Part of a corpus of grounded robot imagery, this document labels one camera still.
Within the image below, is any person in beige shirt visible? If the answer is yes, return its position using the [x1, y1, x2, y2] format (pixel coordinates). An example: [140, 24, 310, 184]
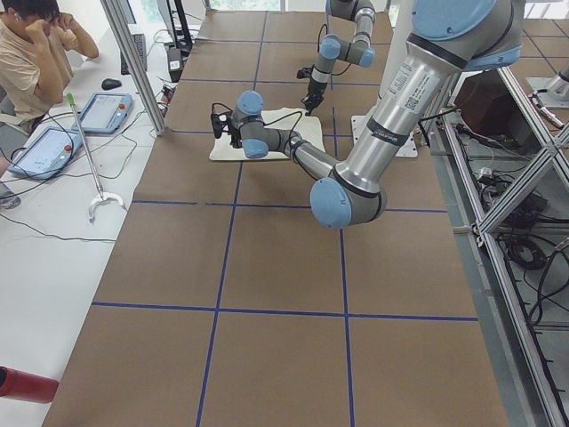
[1, 0, 99, 133]

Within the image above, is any black computer mouse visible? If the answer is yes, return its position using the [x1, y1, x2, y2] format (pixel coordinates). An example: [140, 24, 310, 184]
[101, 78, 122, 91]

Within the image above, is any red bottle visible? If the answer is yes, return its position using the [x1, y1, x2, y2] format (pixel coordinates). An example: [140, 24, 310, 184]
[1, 367, 60, 404]

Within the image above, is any blue teach pendant far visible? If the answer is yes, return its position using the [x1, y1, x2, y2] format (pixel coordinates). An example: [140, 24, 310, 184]
[79, 93, 132, 134]

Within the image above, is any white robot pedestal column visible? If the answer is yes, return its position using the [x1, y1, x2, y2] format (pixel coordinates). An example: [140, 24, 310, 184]
[349, 0, 421, 157]

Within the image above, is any reacher grabber stick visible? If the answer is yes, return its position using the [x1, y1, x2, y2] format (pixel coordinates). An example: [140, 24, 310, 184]
[66, 92, 129, 223]

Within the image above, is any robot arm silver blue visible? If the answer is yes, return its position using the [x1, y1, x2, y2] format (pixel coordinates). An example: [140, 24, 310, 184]
[211, 1, 525, 229]
[297, 0, 376, 116]

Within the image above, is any black cable bundle below table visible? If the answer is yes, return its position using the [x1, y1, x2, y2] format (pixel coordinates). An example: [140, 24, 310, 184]
[501, 230, 569, 312]

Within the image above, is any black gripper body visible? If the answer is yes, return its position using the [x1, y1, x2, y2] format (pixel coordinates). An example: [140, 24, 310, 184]
[210, 110, 243, 149]
[297, 65, 330, 107]

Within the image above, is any black keyboard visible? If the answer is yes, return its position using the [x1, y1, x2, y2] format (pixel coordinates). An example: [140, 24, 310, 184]
[119, 33, 148, 76]

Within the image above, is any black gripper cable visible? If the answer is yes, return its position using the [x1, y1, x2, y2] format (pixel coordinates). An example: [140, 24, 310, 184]
[211, 101, 303, 134]

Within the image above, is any white long-sleeve cat shirt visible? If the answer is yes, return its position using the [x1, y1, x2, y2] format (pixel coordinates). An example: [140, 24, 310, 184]
[209, 108, 325, 162]

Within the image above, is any blue teach pendant near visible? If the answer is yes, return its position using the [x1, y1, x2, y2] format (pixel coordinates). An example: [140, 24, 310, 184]
[8, 126, 83, 180]

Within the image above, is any blue teach pendant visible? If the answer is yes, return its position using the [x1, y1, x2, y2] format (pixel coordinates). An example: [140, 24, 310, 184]
[8, 126, 83, 180]
[79, 93, 132, 134]

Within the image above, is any aluminium frame post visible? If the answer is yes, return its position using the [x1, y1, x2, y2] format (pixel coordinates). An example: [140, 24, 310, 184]
[100, 0, 165, 136]

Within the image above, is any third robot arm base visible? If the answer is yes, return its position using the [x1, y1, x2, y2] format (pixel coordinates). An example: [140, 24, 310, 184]
[526, 64, 568, 109]

